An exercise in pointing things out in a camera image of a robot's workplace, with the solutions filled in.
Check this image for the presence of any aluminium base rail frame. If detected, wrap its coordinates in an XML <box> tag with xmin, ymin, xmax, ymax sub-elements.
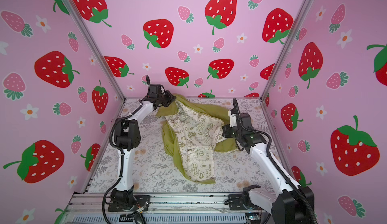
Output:
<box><xmin>57</xmin><ymin>192</ymin><xmax>285</xmax><ymax>224</ymax></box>

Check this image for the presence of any aluminium corner post left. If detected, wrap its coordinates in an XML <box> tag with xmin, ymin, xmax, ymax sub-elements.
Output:
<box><xmin>62</xmin><ymin>0</ymin><xmax>126</xmax><ymax>102</ymax></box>

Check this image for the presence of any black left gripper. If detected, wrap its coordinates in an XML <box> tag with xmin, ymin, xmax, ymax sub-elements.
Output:
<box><xmin>156</xmin><ymin>90</ymin><xmax>175</xmax><ymax>107</ymax></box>

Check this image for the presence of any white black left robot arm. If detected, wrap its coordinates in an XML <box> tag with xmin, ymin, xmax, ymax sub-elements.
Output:
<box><xmin>106</xmin><ymin>84</ymin><xmax>176</xmax><ymax>210</ymax></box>

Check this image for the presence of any aluminium corner post right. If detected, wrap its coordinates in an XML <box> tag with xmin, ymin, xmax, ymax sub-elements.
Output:
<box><xmin>261</xmin><ymin>0</ymin><xmax>314</xmax><ymax>102</ymax></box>

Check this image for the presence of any green zip-up jacket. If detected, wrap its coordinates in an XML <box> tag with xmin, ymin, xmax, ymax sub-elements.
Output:
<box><xmin>156</xmin><ymin>95</ymin><xmax>237</xmax><ymax>184</ymax></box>

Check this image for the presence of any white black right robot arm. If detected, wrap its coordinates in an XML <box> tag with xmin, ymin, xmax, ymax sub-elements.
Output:
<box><xmin>223</xmin><ymin>109</ymin><xmax>317</xmax><ymax>224</ymax></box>

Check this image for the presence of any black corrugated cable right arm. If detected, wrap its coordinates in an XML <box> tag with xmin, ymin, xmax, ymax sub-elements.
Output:
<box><xmin>232</xmin><ymin>97</ymin><xmax>316</xmax><ymax>224</ymax></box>

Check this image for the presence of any aluminium corner post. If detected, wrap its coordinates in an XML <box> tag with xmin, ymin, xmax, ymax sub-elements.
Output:
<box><xmin>261</xmin><ymin>0</ymin><xmax>314</xmax><ymax>102</ymax></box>
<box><xmin>62</xmin><ymin>0</ymin><xmax>126</xmax><ymax>102</ymax></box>

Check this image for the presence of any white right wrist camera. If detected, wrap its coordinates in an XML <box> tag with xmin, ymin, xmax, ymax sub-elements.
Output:
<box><xmin>228</xmin><ymin>109</ymin><xmax>237</xmax><ymax>127</ymax></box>

